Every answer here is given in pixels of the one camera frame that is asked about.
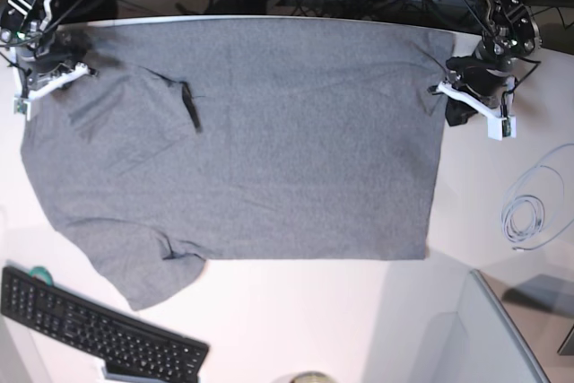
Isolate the green tape roll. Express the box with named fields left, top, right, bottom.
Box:
left=29, top=266, right=54, bottom=286

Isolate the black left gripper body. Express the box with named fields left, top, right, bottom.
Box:
left=448, top=41, right=516, bottom=108

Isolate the coiled white cable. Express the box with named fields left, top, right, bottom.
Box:
left=500, top=144, right=574, bottom=253

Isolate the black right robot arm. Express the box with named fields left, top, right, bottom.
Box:
left=1, top=0, right=118, bottom=88

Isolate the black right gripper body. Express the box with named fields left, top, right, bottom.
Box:
left=17, top=30, right=91, bottom=83

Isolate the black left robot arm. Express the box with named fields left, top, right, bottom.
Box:
left=446, top=0, right=541, bottom=136

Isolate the black computer keyboard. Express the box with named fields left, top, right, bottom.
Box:
left=1, top=266, right=209, bottom=382

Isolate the grey t-shirt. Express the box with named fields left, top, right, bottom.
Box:
left=21, top=19, right=454, bottom=310

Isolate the round metallic can top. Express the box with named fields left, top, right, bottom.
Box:
left=289, top=370, right=335, bottom=383

